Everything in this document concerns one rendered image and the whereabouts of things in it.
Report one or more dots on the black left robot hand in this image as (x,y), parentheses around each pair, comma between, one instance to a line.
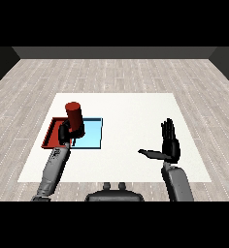
(64,132)

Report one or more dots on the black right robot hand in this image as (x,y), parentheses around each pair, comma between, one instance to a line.
(170,146)

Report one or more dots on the red can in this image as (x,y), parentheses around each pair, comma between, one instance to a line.
(74,115)

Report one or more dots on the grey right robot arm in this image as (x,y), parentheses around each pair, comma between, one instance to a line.
(178,182)

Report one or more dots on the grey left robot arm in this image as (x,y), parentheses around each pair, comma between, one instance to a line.
(52,171)

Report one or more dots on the red shallow open box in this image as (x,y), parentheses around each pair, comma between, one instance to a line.
(52,135)

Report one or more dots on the light blue shallow open box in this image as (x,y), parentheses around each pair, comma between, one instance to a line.
(91,133)

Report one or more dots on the dark grey robot body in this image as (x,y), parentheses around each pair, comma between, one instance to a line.
(114,194)

